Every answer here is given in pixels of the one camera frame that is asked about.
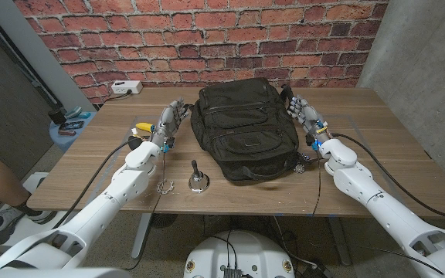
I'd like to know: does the metal toothed ring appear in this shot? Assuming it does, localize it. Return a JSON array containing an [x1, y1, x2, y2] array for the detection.
[[156, 178, 175, 195]]

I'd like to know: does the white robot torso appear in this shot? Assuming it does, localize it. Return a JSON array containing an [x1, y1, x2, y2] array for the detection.
[[183, 230, 296, 278]]

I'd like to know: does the white power strip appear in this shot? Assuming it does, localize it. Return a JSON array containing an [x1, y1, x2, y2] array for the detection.
[[110, 80, 144, 95]]

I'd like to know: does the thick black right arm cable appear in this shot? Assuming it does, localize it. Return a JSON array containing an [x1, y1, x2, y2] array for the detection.
[[330, 132, 445, 222]]

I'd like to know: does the metal keychain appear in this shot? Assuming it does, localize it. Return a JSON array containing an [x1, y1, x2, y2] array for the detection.
[[294, 152, 322, 175]]

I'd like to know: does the silver call bell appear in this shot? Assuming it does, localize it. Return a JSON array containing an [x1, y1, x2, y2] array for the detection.
[[188, 159, 211, 193]]

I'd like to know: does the grey table leg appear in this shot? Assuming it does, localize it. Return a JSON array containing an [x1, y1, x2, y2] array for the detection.
[[328, 216, 353, 266], [131, 213, 152, 259]]

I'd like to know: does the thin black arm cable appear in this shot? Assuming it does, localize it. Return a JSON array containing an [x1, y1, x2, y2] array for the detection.
[[124, 150, 168, 271], [311, 144, 324, 217]]

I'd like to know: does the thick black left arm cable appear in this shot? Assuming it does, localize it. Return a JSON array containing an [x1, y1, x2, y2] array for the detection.
[[52, 138, 142, 229]]

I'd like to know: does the black backpack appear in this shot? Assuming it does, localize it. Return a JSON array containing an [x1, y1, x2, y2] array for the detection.
[[190, 77, 301, 183]]

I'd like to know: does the grey sneaker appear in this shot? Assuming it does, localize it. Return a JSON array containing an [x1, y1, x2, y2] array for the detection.
[[0, 204, 56, 247]]

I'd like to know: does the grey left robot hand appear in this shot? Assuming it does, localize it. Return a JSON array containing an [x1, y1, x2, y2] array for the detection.
[[151, 97, 191, 145]]

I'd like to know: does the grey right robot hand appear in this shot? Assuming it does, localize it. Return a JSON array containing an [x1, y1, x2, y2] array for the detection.
[[287, 96, 330, 144]]

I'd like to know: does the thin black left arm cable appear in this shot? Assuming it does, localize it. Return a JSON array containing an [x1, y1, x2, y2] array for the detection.
[[124, 150, 168, 271]]

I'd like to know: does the black power brick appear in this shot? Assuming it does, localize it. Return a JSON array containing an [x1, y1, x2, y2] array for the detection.
[[303, 262, 334, 278]]

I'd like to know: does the black floor fan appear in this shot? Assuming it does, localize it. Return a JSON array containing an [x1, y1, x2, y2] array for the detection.
[[151, 213, 179, 229]]

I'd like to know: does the blue round stool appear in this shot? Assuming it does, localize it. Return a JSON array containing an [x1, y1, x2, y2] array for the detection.
[[48, 111, 98, 152]]

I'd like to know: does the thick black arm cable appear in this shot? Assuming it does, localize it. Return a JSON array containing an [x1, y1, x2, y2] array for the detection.
[[52, 138, 142, 229], [330, 132, 445, 222]]

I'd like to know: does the red brick printed backdrop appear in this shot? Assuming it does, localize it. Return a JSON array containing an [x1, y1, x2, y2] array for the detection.
[[13, 0, 389, 104]]

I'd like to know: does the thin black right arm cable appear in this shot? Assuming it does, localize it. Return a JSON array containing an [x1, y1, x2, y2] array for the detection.
[[311, 144, 324, 217]]

